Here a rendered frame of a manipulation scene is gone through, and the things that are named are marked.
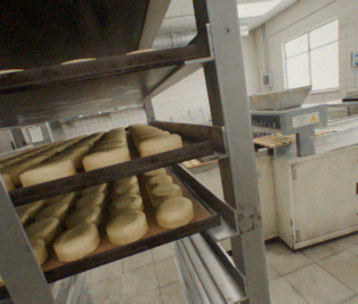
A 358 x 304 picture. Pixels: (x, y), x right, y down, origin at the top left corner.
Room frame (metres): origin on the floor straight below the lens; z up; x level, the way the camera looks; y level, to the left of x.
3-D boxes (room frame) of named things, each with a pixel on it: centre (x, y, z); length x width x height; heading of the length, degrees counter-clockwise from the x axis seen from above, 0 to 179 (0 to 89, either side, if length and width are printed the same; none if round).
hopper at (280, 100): (1.72, -0.89, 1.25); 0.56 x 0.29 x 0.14; 6
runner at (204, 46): (0.50, 0.03, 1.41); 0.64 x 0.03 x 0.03; 12
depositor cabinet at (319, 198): (1.77, -1.36, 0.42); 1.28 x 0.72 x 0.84; 96
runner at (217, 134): (0.50, 0.03, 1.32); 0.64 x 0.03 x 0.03; 12
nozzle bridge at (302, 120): (1.72, -0.89, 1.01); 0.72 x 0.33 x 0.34; 6
